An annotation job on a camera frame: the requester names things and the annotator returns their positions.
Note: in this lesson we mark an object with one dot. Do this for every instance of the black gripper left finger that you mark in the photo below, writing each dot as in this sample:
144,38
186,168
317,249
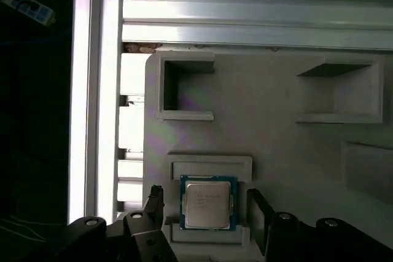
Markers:
147,240

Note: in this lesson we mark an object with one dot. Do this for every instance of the white power strip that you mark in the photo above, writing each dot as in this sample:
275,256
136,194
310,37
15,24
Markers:
33,9

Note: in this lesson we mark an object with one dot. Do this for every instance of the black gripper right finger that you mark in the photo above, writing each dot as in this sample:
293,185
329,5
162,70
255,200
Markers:
285,240

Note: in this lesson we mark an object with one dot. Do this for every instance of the grey parts rack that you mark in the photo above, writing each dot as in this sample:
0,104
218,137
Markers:
261,139

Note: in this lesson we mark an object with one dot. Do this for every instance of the silver CPU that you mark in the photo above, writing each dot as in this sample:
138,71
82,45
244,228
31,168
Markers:
208,203

